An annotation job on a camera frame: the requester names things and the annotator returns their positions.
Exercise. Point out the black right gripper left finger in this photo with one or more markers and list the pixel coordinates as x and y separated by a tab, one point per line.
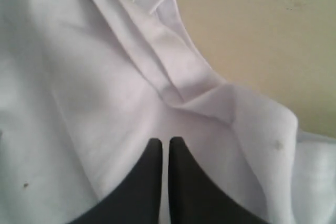
137	198

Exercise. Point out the white t-shirt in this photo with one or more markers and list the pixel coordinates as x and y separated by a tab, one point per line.
85	84

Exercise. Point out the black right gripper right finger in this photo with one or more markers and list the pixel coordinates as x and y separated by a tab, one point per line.
194	197

